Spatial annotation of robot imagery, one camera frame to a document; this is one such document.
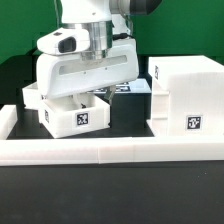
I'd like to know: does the white drawer cabinet box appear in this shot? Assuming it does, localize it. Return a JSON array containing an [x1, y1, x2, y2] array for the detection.
[[147, 56, 224, 137]]

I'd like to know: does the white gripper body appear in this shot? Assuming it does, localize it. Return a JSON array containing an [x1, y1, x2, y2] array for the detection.
[[36, 39, 138, 99]]

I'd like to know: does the white U-shaped frame border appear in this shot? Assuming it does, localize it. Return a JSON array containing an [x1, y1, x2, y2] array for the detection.
[[0, 105, 224, 166]]

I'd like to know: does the thin white cable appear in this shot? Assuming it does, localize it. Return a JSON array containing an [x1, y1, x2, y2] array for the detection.
[[53, 0, 64, 31]]

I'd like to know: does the white drawer tagged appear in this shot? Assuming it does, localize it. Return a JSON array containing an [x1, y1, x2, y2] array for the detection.
[[22, 82, 41, 110], [38, 93, 110, 138]]

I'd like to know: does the white drawer front tagged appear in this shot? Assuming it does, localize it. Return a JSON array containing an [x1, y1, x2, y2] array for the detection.
[[38, 93, 110, 138]]

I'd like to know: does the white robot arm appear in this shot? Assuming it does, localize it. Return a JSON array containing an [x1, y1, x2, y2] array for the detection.
[[36, 0, 162, 99]]

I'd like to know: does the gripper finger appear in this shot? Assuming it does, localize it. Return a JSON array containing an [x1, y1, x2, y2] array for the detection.
[[104, 85, 116, 101]]

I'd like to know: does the white marker tag sheet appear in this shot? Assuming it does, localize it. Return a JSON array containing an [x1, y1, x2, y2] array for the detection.
[[89, 78, 152, 95]]

